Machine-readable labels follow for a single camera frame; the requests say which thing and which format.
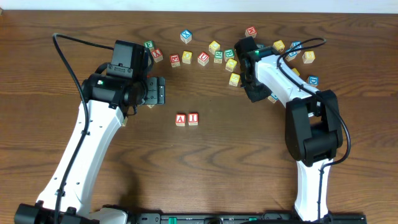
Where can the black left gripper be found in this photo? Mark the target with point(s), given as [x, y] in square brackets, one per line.
[157, 90]

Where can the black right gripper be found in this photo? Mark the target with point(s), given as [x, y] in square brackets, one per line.
[256, 91]

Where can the red A block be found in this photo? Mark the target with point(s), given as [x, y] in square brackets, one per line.
[180, 120]

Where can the red I block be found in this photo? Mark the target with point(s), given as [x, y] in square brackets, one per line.
[193, 119]

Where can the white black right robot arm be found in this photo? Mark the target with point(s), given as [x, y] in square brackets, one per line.
[313, 125]

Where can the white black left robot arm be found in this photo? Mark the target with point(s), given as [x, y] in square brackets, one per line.
[67, 196]

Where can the blue P block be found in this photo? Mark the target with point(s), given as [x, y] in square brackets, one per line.
[272, 97]

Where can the yellow block lower middle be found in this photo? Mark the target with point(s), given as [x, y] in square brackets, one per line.
[234, 79]

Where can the red X block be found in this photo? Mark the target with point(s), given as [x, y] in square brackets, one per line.
[157, 55]

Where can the red E block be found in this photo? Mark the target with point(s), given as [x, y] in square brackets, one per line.
[175, 60]

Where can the yellow block below B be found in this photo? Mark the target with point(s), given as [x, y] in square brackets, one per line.
[231, 65]

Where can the green F block upper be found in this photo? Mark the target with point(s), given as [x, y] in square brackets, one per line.
[150, 45]

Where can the green f block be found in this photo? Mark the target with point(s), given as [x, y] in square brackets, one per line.
[125, 121]
[150, 45]

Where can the yellow block near left gripper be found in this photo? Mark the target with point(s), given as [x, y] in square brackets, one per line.
[187, 57]

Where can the yellow block right middle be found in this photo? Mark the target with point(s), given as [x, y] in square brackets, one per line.
[296, 71]

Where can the blue L block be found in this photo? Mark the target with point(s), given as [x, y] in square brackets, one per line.
[261, 45]

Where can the green B block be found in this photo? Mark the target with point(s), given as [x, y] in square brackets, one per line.
[229, 54]

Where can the green F block lower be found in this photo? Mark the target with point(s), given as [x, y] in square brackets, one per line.
[125, 121]

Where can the green R block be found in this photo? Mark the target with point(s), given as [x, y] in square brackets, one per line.
[218, 56]

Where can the blue S block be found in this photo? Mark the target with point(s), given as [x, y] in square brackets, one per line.
[290, 56]

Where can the yellow block upper right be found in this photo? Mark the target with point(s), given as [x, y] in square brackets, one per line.
[279, 46]

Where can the red U block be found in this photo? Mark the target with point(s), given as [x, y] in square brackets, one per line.
[203, 58]

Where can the blue X block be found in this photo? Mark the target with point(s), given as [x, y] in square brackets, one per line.
[186, 36]

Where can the blue D block lower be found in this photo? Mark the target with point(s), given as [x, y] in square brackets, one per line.
[313, 81]

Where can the blue d block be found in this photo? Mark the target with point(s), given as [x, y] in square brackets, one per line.
[313, 81]
[296, 44]

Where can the red H block top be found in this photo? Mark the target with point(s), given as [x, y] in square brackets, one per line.
[251, 32]

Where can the yellow block top middle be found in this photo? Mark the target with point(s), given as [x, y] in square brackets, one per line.
[214, 46]

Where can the blue D block upper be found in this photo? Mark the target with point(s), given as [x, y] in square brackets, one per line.
[296, 44]

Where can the yellow block far right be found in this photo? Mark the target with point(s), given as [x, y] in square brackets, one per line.
[308, 57]

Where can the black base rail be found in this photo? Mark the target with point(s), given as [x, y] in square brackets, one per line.
[268, 217]

